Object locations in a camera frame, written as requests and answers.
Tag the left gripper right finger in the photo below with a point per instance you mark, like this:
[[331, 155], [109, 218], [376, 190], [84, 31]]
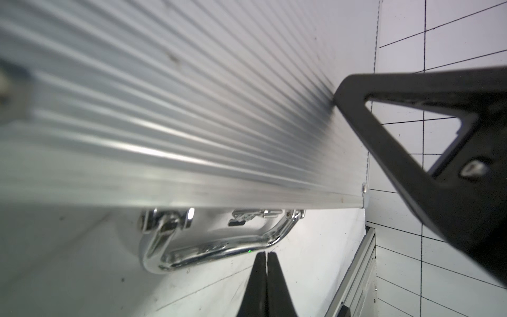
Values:
[[279, 302]]

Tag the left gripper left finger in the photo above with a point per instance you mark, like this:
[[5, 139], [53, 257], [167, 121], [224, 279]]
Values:
[[254, 303]]

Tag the silver poker case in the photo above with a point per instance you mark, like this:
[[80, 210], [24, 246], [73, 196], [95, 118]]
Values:
[[181, 104]]

